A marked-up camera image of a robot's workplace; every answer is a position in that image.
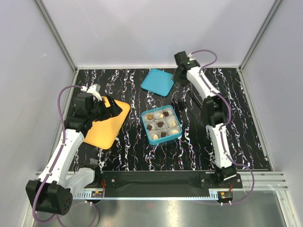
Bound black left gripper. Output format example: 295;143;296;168
89;94;122;122

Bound teal tin lid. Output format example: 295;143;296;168
141;69;174;97

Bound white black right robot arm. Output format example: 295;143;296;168
172;51;237;188

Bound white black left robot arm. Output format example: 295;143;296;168
26;92;123;215

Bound dark triangular chocolate piece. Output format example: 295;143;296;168
157;122;164;128

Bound orange plastic tray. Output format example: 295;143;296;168
84;100;130;149

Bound white paper cup liner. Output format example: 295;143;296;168
148;131;159;140
156;121;168;130
153;110;164;120

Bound teal tin box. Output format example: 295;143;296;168
141;105;182;145

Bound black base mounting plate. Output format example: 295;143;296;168
87;171;243;199

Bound left connector module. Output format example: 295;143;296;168
91;190;104;198

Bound orange connector module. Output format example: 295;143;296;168
218;191;233;206

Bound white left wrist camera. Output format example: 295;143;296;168
80;84;102;101

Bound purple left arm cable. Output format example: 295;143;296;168
32;85;86;223

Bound aluminium frame rail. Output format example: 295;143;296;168
34;0;77;72

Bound purple floor cable loop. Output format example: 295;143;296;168
57;203;98;226

